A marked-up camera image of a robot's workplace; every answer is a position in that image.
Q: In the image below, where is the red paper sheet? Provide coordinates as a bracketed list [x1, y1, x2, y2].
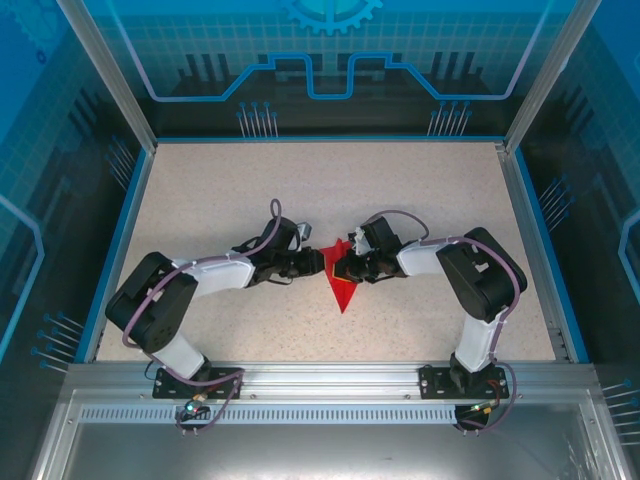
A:
[319, 239, 360, 315]

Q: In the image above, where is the sheet metal tray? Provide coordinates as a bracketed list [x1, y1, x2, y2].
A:
[29, 389, 634, 480]

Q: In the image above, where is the blue table edge strip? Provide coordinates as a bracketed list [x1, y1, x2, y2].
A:
[513, 147, 592, 365]
[73, 147, 159, 365]

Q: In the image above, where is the blue panel with gear print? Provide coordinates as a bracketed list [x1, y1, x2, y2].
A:
[92, 0, 581, 139]

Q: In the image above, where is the blue circuit print panel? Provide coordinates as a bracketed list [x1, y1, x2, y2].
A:
[504, 0, 640, 480]
[0, 0, 154, 480]

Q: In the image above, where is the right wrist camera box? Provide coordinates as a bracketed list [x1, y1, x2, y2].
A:
[347, 227, 371, 256]

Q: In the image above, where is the aluminium mounting rail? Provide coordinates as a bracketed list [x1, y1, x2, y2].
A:
[64, 362, 599, 399]

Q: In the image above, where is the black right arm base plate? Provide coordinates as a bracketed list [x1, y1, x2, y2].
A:
[418, 363, 511, 401]

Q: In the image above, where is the aluminium table edge rail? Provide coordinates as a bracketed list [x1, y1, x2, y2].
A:
[496, 141, 575, 364]

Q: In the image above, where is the slotted grey cable duct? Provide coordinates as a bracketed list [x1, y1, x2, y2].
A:
[79, 405, 476, 425]

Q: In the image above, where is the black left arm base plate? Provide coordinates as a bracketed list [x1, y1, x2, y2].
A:
[152, 367, 245, 401]

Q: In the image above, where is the green lit cable connector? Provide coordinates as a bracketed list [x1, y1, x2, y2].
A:
[182, 392, 209, 419]
[467, 397, 501, 419]

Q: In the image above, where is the aluminium frame post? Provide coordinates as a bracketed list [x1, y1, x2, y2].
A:
[502, 0, 604, 152]
[56, 0, 158, 152]

